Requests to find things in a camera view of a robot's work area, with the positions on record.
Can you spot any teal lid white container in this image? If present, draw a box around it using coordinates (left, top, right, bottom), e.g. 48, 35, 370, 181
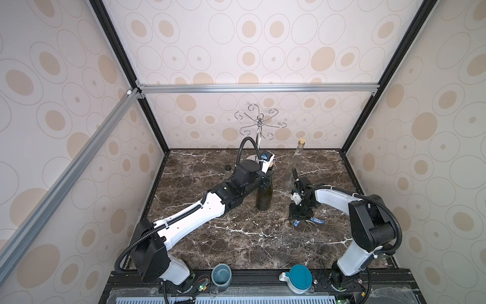
278, 265, 313, 295

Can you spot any horizontal aluminium rail back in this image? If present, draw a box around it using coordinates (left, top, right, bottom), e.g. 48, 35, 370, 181
140, 82, 380, 94

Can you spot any dark green wine bottle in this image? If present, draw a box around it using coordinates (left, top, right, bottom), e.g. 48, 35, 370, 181
256, 167, 273, 211

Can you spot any grey teal cup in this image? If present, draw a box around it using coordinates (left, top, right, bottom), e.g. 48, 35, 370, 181
211, 263, 232, 289

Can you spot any chrome glass rack stand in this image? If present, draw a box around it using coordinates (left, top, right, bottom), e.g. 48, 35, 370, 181
234, 103, 287, 148

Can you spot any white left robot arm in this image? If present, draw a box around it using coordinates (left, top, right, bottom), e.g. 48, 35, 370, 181
128, 152, 274, 285

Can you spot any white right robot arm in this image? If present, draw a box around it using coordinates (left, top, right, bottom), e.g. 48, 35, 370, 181
289, 177, 403, 281

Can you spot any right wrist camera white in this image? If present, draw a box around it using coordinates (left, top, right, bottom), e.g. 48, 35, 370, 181
291, 192, 302, 205

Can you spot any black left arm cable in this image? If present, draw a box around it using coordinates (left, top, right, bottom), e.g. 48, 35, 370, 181
113, 136, 263, 274

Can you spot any aluminium rail left side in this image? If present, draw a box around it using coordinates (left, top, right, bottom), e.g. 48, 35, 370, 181
1, 87, 141, 284

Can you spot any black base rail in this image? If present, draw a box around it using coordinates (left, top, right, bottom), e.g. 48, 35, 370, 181
99, 269, 426, 303

